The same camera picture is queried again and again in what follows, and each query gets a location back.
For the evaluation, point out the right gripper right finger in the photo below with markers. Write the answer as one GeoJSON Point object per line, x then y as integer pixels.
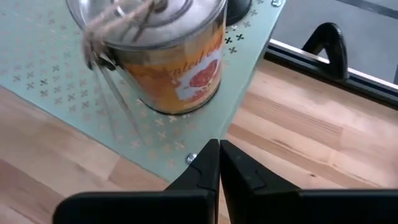
{"type": "Point", "coordinates": [264, 205]}

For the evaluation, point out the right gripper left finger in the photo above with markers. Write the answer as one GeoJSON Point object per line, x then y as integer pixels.
{"type": "Point", "coordinates": [186, 205]}

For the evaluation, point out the tin candle with orange label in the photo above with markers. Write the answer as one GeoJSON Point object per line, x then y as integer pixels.
{"type": "Point", "coordinates": [174, 71]}

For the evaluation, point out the green perforated metal shelf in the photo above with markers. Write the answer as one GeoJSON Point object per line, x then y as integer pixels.
{"type": "Point", "coordinates": [46, 62]}

